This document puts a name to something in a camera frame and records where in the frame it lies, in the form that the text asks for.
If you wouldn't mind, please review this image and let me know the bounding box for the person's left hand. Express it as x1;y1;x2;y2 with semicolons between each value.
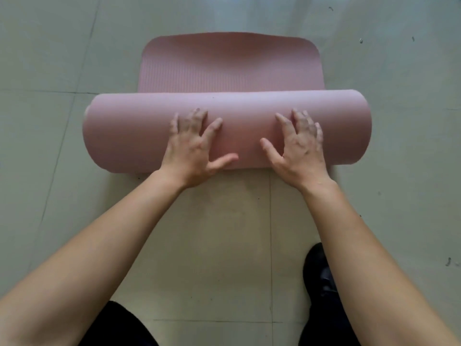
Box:
160;108;239;190

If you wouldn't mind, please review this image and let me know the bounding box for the person's right hand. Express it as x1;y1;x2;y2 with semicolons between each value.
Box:
260;108;336;193

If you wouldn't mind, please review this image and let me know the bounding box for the pink yoga mat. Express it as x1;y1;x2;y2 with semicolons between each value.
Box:
82;31;372;174

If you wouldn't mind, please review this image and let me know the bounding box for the person's left forearm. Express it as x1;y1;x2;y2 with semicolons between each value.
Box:
0;169;188;346

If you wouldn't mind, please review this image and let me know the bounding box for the person's right forearm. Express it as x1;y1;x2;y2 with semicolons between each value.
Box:
301;180;460;346

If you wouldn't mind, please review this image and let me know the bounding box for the person's black right shoe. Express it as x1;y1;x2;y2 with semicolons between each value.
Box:
302;242;339;303

